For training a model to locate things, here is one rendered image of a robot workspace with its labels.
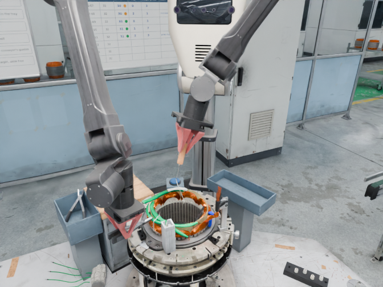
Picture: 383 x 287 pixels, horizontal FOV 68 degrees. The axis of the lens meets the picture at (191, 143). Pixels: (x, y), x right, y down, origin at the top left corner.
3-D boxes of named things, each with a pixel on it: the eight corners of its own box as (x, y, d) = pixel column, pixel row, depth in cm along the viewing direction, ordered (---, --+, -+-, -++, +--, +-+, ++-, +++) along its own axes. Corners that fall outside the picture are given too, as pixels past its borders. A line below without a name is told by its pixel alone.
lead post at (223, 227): (227, 230, 83) (229, 197, 78) (219, 232, 82) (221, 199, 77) (224, 226, 85) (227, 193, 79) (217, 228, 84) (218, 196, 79)
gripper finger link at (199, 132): (197, 159, 75) (208, 125, 73) (172, 154, 72) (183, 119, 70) (188, 150, 81) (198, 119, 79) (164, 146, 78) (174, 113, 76)
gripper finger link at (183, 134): (200, 159, 76) (211, 126, 74) (175, 155, 73) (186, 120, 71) (190, 150, 82) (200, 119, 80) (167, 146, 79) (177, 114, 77)
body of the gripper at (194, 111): (212, 131, 75) (221, 104, 73) (178, 123, 70) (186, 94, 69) (202, 124, 80) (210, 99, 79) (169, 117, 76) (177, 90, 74)
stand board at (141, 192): (102, 220, 95) (101, 214, 94) (84, 193, 109) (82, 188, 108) (154, 198, 106) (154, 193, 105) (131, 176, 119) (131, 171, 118)
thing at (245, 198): (267, 250, 117) (276, 193, 104) (252, 265, 110) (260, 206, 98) (220, 221, 133) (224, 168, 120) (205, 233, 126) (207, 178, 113)
